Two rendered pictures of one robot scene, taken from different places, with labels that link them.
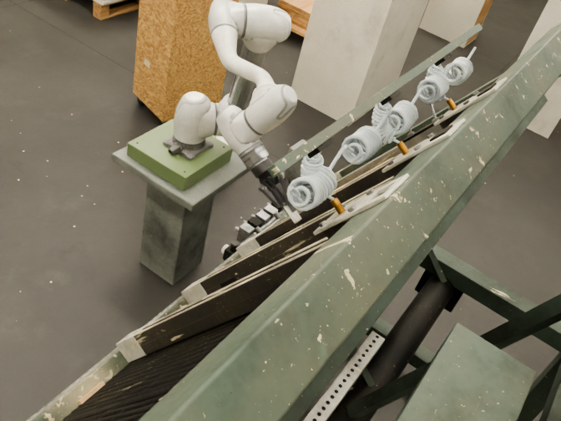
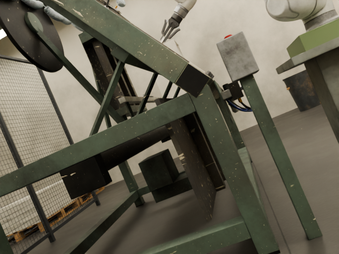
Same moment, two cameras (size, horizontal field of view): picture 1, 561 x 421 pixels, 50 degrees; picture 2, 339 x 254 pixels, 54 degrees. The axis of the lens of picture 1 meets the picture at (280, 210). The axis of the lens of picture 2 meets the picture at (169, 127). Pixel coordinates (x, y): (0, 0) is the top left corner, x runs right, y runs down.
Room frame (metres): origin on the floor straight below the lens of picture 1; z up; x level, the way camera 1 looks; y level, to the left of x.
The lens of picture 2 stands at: (3.81, -0.73, 0.68)
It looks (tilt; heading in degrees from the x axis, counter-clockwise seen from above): 0 degrees down; 168
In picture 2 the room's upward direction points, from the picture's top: 23 degrees counter-clockwise
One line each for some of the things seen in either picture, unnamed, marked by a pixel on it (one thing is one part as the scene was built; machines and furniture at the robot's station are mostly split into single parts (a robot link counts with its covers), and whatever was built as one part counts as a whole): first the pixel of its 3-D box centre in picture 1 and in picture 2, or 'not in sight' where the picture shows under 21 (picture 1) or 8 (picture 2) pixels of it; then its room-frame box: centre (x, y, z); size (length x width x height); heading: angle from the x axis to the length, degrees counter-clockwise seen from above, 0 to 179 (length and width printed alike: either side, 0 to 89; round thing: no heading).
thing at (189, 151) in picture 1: (186, 141); (320, 23); (2.35, 0.53, 0.86); 0.22 x 0.18 x 0.06; 156
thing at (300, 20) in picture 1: (307, 18); not in sight; (5.97, 0.29, 0.15); 0.61 x 0.51 x 0.31; 157
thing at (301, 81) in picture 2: not in sight; (303, 90); (-1.49, 2.94, 0.33); 0.54 x 0.54 x 0.65
